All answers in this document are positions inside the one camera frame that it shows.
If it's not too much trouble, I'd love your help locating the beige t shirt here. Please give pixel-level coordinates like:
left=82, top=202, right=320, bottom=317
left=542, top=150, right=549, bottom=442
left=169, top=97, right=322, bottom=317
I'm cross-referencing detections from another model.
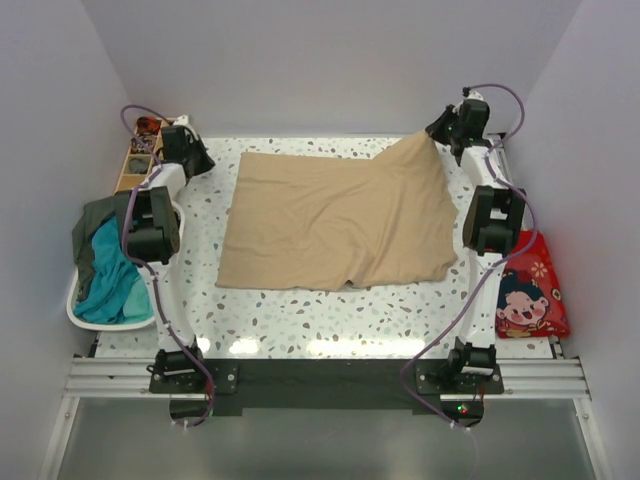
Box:
left=216, top=131, right=458, bottom=291

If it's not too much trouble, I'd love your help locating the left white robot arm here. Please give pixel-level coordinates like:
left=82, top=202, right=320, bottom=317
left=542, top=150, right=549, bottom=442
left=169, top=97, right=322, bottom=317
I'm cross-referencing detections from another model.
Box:
left=114, top=116, right=215, bottom=399

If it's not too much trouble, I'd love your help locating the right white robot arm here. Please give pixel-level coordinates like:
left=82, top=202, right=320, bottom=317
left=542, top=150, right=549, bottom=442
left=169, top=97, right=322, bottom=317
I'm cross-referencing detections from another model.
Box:
left=415, top=90, right=525, bottom=395

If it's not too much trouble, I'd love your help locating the wooden compartment organizer box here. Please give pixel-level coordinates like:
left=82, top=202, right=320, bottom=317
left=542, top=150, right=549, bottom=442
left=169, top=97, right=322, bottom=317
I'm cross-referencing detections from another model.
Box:
left=114, top=115, right=176, bottom=193

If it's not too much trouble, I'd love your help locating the dark patterned item in organizer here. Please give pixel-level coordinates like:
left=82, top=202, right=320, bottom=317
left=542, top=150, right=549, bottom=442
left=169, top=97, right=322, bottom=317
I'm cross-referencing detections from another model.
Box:
left=130, top=134, right=156, bottom=155

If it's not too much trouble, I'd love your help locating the orange black item in organizer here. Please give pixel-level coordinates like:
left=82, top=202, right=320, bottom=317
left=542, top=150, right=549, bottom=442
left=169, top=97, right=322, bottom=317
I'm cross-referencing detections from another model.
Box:
left=136, top=116, right=162, bottom=136

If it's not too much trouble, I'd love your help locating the grey item in organizer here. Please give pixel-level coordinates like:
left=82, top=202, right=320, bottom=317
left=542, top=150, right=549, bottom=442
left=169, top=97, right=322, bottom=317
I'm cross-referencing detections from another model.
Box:
left=126, top=157, right=150, bottom=175

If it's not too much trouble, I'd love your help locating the dark grey t shirt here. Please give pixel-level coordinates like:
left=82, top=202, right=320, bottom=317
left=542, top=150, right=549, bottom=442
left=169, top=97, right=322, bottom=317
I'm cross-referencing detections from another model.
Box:
left=71, top=196, right=117, bottom=310

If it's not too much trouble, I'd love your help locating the teal blue t shirt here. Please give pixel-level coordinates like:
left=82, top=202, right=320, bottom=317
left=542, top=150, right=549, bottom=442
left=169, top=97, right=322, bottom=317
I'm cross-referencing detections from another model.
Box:
left=72, top=217, right=141, bottom=326

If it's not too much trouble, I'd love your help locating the light mint t shirt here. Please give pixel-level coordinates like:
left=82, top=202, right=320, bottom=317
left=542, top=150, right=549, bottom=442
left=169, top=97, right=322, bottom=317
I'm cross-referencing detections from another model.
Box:
left=122, top=278, right=153, bottom=324

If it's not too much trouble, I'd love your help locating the white laundry basket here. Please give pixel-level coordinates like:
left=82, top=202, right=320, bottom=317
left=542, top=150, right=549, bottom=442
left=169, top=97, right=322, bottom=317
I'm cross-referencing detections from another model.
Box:
left=67, top=188, right=185, bottom=332

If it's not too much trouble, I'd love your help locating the red cartoon folded t shirt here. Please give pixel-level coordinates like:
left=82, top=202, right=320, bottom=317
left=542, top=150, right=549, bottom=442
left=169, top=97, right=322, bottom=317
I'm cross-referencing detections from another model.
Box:
left=495, top=230, right=571, bottom=339

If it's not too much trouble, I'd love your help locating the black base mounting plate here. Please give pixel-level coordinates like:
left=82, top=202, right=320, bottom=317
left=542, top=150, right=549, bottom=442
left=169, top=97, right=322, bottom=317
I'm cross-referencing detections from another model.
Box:
left=147, top=352, right=505, bottom=426

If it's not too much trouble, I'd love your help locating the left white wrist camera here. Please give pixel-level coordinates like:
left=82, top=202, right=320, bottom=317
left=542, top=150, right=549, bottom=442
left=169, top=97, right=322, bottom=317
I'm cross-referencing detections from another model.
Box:
left=173, top=115, right=191, bottom=128

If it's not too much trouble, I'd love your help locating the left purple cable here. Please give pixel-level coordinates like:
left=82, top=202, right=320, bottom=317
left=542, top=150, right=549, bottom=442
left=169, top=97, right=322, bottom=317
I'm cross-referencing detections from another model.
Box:
left=119, top=103, right=217, bottom=431

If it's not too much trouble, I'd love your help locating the aluminium rail frame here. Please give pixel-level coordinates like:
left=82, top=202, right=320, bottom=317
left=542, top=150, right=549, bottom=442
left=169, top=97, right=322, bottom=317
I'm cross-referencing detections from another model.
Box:
left=40, top=357, right=611, bottom=479

